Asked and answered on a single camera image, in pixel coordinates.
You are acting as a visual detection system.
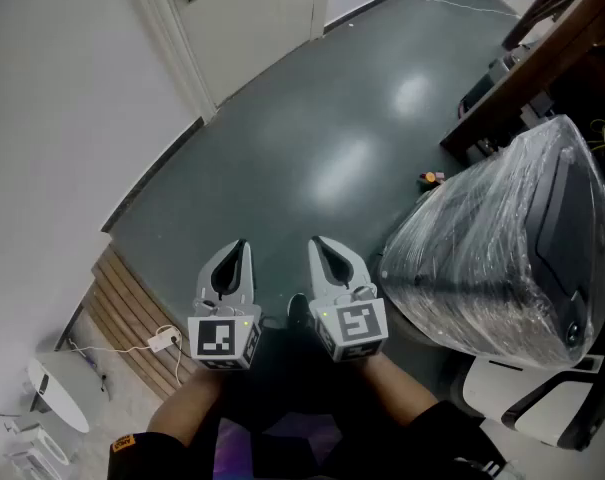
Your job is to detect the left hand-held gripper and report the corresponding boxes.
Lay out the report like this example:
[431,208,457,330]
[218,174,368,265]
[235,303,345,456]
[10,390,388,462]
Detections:
[187,239,263,372]

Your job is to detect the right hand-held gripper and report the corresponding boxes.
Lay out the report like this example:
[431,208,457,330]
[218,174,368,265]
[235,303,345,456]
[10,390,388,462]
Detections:
[307,236,390,363]

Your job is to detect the person's left forearm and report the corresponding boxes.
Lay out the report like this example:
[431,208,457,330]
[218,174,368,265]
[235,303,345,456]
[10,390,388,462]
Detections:
[146,366,226,447]

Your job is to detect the person's right forearm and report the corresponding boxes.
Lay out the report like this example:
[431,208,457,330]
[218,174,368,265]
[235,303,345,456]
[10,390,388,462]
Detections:
[357,351,439,428]

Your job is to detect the white door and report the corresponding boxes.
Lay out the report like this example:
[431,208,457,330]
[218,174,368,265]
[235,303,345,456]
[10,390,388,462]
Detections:
[167,0,319,108]

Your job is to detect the person's black shoe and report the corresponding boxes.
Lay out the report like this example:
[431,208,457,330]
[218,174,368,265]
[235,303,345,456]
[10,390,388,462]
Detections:
[286,292,314,330]

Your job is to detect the white power strip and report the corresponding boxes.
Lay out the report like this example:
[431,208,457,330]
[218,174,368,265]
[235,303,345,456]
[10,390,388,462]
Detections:
[147,324,183,354]

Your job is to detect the wooden slatted panel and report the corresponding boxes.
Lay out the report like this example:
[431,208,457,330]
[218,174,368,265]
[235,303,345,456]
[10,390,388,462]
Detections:
[55,244,199,402]

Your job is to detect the plastic-wrapped black appliance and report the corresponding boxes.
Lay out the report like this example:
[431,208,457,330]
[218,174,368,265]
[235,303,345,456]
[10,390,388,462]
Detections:
[377,114,605,370]

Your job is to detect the person's black clothing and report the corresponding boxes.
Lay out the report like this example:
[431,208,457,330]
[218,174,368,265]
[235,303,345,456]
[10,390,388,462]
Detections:
[105,325,513,480]

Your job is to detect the white round appliance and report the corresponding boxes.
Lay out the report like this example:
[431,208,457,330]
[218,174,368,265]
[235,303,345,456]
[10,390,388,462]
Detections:
[25,356,91,435]

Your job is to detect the dark wooden table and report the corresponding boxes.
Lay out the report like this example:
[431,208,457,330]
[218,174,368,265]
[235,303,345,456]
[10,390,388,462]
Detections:
[438,0,605,160]

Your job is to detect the white power strip cable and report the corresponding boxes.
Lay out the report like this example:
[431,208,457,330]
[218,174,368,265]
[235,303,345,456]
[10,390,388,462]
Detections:
[67,337,156,355]

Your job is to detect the white door frame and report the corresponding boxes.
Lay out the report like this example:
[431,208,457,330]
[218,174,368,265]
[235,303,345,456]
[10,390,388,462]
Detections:
[124,0,334,124]

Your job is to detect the white floor cable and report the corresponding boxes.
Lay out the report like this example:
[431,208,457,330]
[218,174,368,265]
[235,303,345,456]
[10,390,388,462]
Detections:
[406,0,522,19]

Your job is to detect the yellow cable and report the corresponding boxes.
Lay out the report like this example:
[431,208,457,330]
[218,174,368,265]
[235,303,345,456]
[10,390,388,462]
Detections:
[587,117,605,157]

